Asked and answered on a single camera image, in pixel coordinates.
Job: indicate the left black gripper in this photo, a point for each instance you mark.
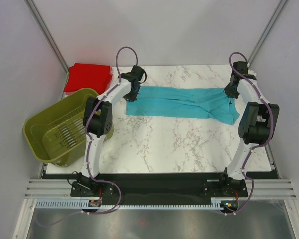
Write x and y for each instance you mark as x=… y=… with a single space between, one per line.
x=131 y=98

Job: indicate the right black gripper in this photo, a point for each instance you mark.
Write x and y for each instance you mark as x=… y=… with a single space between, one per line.
x=230 y=93

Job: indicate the teal t shirt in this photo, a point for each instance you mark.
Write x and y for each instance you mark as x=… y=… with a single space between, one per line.
x=198 y=103

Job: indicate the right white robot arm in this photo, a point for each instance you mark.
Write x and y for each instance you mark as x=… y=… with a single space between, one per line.
x=255 y=130

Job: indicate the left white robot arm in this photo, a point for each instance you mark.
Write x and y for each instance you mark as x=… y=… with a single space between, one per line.
x=98 y=121

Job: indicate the folded red t shirt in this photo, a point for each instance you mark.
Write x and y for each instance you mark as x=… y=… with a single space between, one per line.
x=94 y=76

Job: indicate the olive green plastic basket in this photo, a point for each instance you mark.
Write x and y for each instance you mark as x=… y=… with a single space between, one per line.
x=56 y=135

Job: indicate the right aluminium frame post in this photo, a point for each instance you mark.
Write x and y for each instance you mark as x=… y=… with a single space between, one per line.
x=267 y=30

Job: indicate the aluminium frame post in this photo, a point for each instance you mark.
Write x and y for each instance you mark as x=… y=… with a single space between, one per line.
x=47 y=34
x=267 y=30

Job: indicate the white slotted cable duct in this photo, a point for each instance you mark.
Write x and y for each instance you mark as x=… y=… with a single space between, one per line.
x=86 y=204

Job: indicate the left aluminium frame post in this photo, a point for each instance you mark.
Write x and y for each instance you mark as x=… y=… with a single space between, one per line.
x=47 y=34

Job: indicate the aluminium rail profile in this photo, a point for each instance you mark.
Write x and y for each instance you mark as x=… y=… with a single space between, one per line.
x=48 y=189

